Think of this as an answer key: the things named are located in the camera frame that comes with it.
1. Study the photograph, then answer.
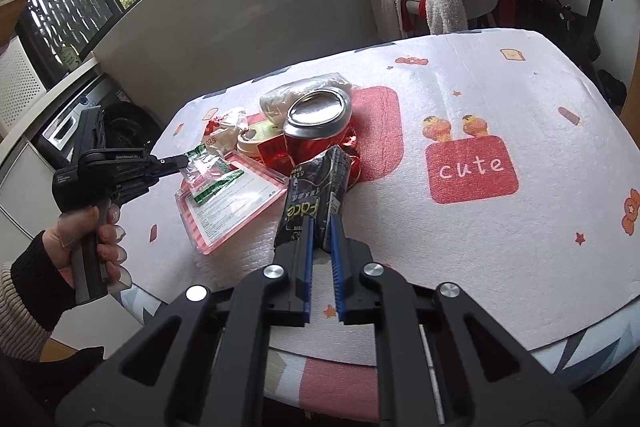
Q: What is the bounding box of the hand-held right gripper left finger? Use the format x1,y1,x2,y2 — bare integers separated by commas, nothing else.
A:
55,214,321,427

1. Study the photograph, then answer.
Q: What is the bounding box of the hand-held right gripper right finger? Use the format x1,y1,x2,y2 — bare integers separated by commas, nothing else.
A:
325,219,586,427

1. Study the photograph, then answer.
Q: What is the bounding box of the clear green white wrapper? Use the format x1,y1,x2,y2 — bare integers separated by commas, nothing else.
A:
180,146,246,205

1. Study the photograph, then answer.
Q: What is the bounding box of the black snack packet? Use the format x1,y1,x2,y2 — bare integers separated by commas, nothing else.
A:
274,146,351,253

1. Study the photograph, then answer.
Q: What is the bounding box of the round green yogurt lid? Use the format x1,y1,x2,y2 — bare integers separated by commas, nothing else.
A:
236,122,283,155

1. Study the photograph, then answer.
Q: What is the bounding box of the clear plastic bag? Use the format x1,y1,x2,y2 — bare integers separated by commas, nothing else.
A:
259,73,353,125

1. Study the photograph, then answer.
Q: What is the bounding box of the person's left hand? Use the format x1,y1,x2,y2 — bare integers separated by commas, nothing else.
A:
42,206,132,292

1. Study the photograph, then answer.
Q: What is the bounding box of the black bag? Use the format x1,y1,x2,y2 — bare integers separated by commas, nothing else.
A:
102,102,163,148

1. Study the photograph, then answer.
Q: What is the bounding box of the small beige snack packet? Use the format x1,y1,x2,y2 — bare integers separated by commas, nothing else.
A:
202,107,248,155

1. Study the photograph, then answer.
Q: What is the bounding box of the grey washing machine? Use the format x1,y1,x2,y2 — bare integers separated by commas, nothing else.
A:
42,74,131,152

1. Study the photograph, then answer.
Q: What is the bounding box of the white cabinet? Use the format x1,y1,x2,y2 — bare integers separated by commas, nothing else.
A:
0,134,76,258

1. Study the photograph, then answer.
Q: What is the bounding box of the pink plastic tray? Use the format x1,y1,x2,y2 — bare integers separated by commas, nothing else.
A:
175,152,290,255

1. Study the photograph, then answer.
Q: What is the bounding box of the red foil wrapper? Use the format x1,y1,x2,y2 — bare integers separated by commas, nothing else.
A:
257,127,363,188

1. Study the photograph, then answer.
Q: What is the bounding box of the printed white table cover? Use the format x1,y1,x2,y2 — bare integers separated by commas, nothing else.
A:
117,29,640,355

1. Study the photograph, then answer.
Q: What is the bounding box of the patterned tablecloth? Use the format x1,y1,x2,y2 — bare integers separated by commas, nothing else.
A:
120,282,640,424

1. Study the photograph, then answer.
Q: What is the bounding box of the white perforated panel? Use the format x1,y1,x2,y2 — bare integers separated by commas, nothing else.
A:
0,39,48,138

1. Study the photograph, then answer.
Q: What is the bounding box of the crushed red drink can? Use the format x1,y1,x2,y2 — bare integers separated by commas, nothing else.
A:
282,87,356,178

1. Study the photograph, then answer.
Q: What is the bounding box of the white fluffy towel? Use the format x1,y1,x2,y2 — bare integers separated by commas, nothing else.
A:
425,0,468,35

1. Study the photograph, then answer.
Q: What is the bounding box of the wooden door panel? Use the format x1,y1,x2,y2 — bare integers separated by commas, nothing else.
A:
620,52,640,122

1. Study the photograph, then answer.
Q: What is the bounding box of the black exercise bike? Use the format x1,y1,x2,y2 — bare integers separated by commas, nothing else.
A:
492,0,638,112

